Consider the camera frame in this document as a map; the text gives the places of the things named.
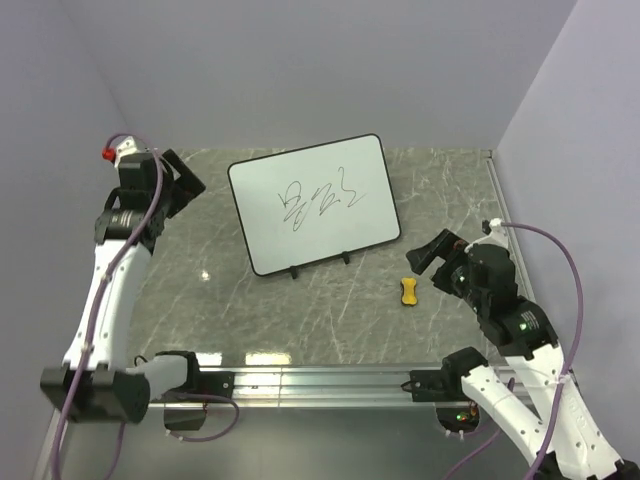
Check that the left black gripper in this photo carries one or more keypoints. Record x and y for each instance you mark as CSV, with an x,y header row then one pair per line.
x,y
186,187

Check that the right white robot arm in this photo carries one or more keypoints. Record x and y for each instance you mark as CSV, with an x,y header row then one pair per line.
x,y
556,433

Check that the aluminium mounting rail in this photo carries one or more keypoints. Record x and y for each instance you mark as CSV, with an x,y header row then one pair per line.
x,y
334,386

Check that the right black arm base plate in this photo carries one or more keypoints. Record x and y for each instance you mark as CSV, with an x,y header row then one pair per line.
x,y
433,386

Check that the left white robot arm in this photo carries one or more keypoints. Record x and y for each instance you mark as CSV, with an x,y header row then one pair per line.
x,y
94,382

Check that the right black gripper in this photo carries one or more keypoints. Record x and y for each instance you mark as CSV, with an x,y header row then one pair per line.
x,y
445,244

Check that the red cable connector cap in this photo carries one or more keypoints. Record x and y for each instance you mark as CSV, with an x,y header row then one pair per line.
x,y
106,153

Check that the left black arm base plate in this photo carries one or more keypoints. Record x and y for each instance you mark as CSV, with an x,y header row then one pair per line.
x,y
220,383

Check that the yellow bone-shaped eraser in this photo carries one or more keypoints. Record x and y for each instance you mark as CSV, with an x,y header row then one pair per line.
x,y
408,291

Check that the white whiteboard black frame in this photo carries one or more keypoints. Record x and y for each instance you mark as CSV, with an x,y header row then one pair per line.
x,y
314,203

